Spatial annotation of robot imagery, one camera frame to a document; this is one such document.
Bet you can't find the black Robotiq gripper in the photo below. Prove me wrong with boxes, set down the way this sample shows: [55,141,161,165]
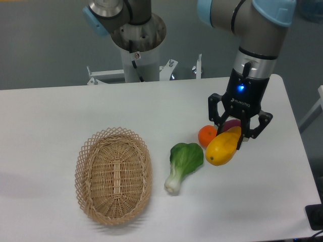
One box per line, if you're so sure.
[208,70,273,150]

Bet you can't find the yellow orange mango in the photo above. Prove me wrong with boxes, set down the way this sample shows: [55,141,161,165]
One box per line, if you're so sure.
[205,126,241,166]

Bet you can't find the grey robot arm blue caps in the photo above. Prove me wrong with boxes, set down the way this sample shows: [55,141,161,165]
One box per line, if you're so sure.
[82,1,296,143]

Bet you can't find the woven wicker basket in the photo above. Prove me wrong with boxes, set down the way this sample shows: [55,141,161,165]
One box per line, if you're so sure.
[75,127,152,226]

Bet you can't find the purple round fruit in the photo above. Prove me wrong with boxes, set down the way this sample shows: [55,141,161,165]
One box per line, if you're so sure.
[222,119,241,132]

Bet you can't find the orange tangerine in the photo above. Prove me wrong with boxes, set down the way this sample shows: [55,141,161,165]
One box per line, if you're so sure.
[198,125,217,148]

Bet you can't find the green bok choy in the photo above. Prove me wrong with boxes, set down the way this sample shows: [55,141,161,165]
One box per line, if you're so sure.
[164,143,204,194]

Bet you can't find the black device at table edge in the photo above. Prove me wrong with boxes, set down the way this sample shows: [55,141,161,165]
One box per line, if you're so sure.
[305,204,322,230]

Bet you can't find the white metal base frame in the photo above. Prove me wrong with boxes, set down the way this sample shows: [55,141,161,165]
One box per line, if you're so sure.
[86,53,204,85]

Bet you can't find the white frame at right edge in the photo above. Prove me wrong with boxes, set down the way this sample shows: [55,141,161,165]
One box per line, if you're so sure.
[298,85,322,133]

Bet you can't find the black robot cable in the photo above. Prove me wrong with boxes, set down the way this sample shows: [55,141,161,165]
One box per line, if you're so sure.
[128,39,145,83]

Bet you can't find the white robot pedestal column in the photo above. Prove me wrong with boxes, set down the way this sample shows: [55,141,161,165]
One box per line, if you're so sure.
[120,47,159,83]

